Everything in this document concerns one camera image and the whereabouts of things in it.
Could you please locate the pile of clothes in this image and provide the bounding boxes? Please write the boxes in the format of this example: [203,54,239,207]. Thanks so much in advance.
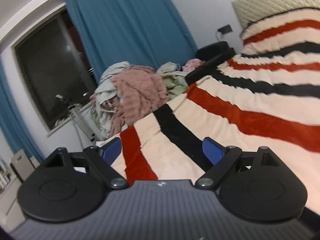
[89,65,171,137]

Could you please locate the blue curtain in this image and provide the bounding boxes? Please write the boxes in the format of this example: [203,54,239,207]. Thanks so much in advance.
[0,59,46,163]
[62,0,198,86]

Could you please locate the dark window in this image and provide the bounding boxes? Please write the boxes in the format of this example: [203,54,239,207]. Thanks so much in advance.
[12,6,101,133]

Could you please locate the white hooded garment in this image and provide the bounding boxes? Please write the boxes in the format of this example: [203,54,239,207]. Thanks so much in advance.
[93,74,120,140]

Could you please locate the small pink garment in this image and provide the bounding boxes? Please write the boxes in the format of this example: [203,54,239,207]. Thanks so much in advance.
[182,58,202,73]

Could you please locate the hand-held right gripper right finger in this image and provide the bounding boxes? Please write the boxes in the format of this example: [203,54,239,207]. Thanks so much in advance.
[195,137,288,190]

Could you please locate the quilted cream headboard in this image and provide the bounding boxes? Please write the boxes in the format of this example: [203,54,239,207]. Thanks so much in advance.
[231,0,320,29]

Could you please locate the black armchair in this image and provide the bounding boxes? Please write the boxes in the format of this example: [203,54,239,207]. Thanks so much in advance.
[186,41,237,84]

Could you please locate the cream cloth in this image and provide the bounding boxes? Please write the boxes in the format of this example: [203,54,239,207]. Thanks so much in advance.
[100,61,131,79]

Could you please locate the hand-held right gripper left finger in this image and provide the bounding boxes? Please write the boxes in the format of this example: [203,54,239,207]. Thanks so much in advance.
[37,137,129,190]

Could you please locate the striped fleece blanket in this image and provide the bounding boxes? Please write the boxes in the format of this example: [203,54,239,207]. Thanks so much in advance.
[110,6,320,215]

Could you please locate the pale green blanket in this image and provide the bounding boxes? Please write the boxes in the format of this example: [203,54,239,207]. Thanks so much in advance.
[156,62,191,101]

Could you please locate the garment steamer stand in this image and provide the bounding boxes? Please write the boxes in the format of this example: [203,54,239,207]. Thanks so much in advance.
[55,94,98,146]

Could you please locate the black wall socket with plug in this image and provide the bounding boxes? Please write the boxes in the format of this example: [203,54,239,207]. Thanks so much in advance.
[215,24,233,42]

